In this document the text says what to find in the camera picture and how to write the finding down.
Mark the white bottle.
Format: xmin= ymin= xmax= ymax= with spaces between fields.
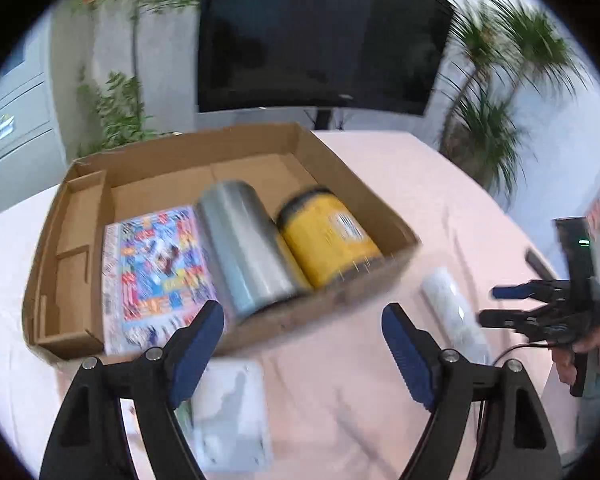
xmin=420 ymin=268 xmax=491 ymax=364

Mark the pink tablecloth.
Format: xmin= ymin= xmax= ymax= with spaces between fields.
xmin=0 ymin=124 xmax=532 ymax=479

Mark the colourful puzzle booklet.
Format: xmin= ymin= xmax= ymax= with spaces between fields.
xmin=102 ymin=205 xmax=216 ymax=356

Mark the grey metal cabinet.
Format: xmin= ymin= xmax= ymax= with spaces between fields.
xmin=0 ymin=34 xmax=69 ymax=176

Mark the silver metal cylinder cup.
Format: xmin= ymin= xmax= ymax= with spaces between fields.
xmin=197 ymin=180 xmax=312 ymax=321

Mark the brown cardboard box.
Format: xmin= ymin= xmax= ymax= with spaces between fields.
xmin=22 ymin=124 xmax=419 ymax=363

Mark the yellow black-lidded jar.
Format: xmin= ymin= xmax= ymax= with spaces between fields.
xmin=275 ymin=185 xmax=382 ymax=288

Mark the person's right hand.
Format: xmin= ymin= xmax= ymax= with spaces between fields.
xmin=550 ymin=326 xmax=600 ymax=387

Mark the pale green sleeve forearm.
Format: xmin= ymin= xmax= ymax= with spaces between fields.
xmin=562 ymin=365 xmax=600 ymax=474

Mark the black television screen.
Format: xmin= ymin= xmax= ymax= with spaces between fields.
xmin=197 ymin=0 xmax=454 ymax=115

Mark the palm-like potted plant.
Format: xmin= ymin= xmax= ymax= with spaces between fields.
xmin=439 ymin=0 xmax=588 ymax=200

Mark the tv stand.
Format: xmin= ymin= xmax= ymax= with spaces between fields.
xmin=304 ymin=108 xmax=352 ymax=131

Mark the green leafy plant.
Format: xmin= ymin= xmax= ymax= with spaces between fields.
xmin=76 ymin=0 xmax=201 ymax=156

